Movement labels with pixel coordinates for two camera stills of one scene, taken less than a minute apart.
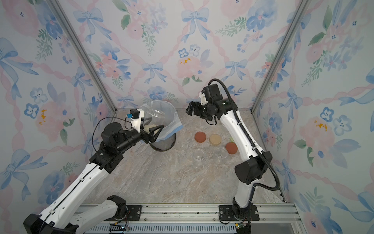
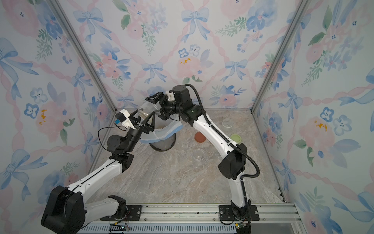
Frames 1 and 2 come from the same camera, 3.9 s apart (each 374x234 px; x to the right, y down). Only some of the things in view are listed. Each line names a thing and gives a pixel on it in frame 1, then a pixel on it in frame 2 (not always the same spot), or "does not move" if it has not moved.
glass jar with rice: [199, 154] does not move
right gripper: [197, 112] → [165, 114]
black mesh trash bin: [163, 145] does not move
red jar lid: [200, 137] does not move
